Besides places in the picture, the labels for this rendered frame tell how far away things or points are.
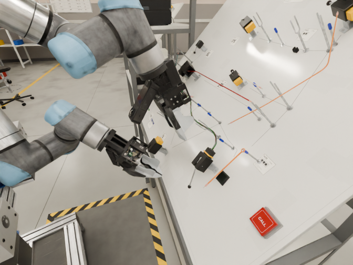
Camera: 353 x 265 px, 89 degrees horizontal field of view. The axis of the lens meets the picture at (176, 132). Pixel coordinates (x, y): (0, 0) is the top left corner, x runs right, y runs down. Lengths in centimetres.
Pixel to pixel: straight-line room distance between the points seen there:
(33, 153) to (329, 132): 77
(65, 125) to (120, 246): 134
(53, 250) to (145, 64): 147
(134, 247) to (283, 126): 143
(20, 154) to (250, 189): 63
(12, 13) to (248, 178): 68
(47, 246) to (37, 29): 146
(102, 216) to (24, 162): 141
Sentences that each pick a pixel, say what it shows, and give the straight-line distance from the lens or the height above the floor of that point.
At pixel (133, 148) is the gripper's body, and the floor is 122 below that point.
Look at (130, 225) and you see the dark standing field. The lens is 181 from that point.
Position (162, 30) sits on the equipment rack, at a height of 143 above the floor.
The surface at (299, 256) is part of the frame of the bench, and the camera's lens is 92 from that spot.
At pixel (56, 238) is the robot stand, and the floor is 21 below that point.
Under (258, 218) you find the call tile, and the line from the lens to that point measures 56.
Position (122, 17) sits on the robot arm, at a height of 154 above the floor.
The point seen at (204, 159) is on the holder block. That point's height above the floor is 113.
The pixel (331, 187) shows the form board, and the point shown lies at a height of 121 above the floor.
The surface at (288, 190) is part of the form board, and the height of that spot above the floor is 115.
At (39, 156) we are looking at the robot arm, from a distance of 59.
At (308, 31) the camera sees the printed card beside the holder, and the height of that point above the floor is 149.
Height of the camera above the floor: 155
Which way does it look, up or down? 34 degrees down
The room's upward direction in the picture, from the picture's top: straight up
